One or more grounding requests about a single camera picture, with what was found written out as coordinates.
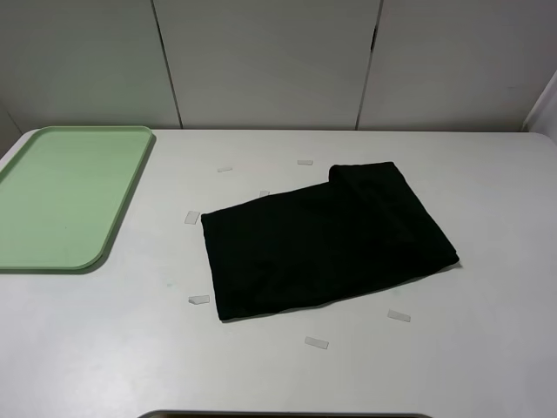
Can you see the black short sleeve t-shirt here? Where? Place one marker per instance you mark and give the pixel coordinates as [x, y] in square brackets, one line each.
[362, 231]

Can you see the light green plastic tray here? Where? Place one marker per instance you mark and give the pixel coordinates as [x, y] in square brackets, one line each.
[63, 193]

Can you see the clear tape piece left middle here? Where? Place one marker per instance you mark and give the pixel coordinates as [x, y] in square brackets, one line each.
[191, 218]

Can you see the clear tape piece lower left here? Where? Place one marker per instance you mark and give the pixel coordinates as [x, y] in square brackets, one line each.
[199, 300]

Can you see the clear tape piece lower centre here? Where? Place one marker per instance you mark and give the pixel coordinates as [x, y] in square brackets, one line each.
[321, 344]

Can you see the clear tape piece lower right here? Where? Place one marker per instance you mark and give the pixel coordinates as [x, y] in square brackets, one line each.
[395, 315]

